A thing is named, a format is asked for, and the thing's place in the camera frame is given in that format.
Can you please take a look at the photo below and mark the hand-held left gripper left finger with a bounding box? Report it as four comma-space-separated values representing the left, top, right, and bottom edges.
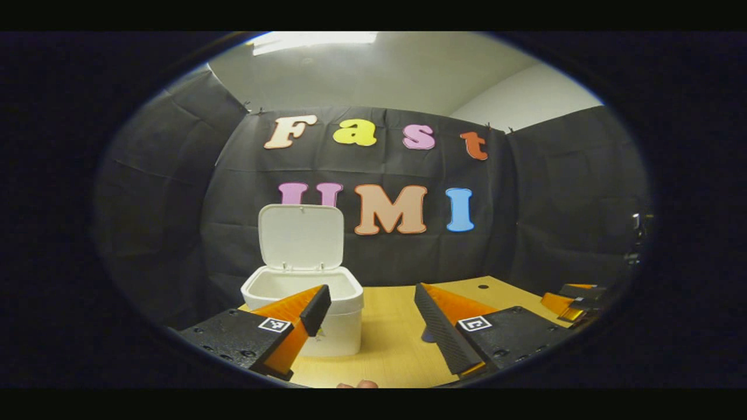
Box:
180, 284, 332, 382

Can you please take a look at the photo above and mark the black backdrop cloth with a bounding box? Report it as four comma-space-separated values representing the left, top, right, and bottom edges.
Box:
93, 70, 652, 328

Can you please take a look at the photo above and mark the white desktop garbage bin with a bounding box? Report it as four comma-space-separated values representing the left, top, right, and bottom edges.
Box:
240, 204, 365, 358

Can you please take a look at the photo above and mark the dark metal stand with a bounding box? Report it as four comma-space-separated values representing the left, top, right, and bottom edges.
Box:
627, 212, 655, 267

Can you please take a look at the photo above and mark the ceiling light panel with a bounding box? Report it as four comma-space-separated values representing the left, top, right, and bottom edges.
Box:
252, 32, 379, 57

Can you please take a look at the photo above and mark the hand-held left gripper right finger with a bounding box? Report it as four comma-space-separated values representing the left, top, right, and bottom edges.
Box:
413, 282, 575, 380

